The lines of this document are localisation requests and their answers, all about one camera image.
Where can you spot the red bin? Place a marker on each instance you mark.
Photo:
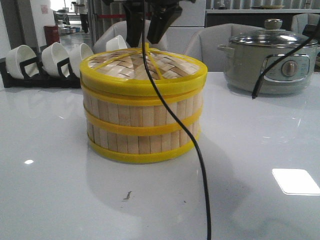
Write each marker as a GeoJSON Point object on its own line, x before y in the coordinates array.
{"type": "Point", "coordinates": [51, 33]}

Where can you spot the left grey chair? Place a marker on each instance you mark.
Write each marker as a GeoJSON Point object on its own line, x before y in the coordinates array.
{"type": "Point", "coordinates": [120, 28]}

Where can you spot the person in background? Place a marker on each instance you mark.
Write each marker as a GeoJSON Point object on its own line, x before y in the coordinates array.
{"type": "Point", "coordinates": [81, 8]}

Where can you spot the far right grey chair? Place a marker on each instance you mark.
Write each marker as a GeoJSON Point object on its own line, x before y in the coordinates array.
{"type": "Point", "coordinates": [299, 21]}

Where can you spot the white bowl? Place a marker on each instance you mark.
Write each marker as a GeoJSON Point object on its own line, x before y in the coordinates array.
{"type": "Point", "coordinates": [78, 54]}
{"type": "Point", "coordinates": [51, 56]}
{"type": "Point", "coordinates": [15, 56]}
{"type": "Point", "coordinates": [116, 43]}

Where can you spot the glass pot lid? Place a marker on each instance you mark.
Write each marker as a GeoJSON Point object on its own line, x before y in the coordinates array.
{"type": "Point", "coordinates": [272, 35]}

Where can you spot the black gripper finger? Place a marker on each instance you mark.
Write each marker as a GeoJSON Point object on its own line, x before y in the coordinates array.
{"type": "Point", "coordinates": [164, 14]}
{"type": "Point", "coordinates": [134, 13]}

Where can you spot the black dish rack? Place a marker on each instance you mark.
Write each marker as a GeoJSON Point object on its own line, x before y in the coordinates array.
{"type": "Point", "coordinates": [34, 74]}

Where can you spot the grey chair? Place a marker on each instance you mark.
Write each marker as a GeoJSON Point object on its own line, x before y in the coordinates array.
{"type": "Point", "coordinates": [299, 21]}
{"type": "Point", "coordinates": [203, 45]}
{"type": "Point", "coordinates": [120, 28]}

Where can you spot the grey electric cooking pot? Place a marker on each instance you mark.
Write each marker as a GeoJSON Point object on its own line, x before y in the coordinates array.
{"type": "Point", "coordinates": [244, 64]}

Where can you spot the bamboo steamer basket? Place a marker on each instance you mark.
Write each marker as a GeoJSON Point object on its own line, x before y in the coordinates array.
{"type": "Point", "coordinates": [141, 115]}
{"type": "Point", "coordinates": [142, 145]}

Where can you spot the woven bamboo steamer lid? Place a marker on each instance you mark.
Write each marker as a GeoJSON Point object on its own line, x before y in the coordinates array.
{"type": "Point", "coordinates": [127, 72]}

